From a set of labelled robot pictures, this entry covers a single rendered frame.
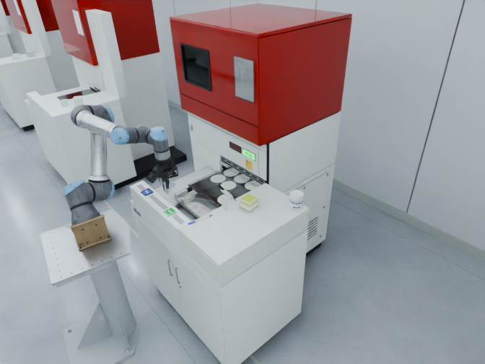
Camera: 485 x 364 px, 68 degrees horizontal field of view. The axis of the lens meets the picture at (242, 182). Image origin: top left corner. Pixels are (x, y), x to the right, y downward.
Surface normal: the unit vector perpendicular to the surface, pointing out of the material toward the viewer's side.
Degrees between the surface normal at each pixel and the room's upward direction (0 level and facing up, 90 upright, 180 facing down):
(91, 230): 90
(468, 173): 90
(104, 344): 0
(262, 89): 90
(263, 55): 90
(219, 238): 0
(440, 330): 0
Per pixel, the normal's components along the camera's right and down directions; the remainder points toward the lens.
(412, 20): -0.76, 0.38
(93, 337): 0.53, 0.45
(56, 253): -0.04, -0.84
